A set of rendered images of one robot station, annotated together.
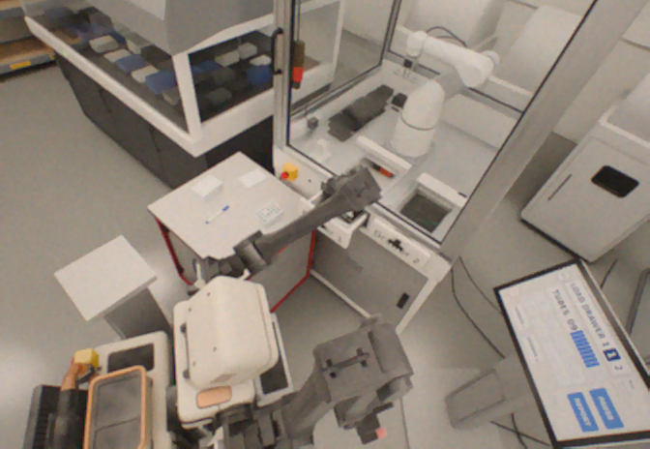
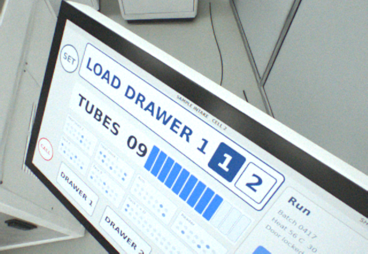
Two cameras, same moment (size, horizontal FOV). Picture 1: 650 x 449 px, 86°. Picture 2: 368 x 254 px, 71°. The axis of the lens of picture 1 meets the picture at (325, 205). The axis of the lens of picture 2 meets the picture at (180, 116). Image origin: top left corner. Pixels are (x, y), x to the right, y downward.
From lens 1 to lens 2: 1.14 m
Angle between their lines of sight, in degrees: 26
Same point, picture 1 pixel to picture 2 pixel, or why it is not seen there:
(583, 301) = (121, 83)
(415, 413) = not seen: outside the picture
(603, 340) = (194, 140)
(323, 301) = not seen: outside the picture
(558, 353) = (156, 220)
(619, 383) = (278, 219)
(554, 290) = (78, 99)
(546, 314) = (99, 156)
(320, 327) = not seen: outside the picture
